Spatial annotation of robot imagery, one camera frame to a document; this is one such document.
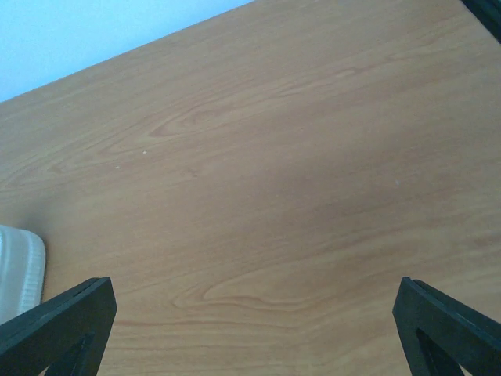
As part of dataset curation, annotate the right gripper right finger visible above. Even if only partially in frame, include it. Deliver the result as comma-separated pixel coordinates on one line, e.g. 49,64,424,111
392,277,500,375

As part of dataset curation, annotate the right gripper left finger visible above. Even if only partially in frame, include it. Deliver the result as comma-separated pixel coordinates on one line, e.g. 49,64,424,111
1,277,117,375

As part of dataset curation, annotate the beige lace platform sneaker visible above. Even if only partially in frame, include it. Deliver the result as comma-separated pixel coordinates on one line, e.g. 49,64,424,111
0,226,46,324

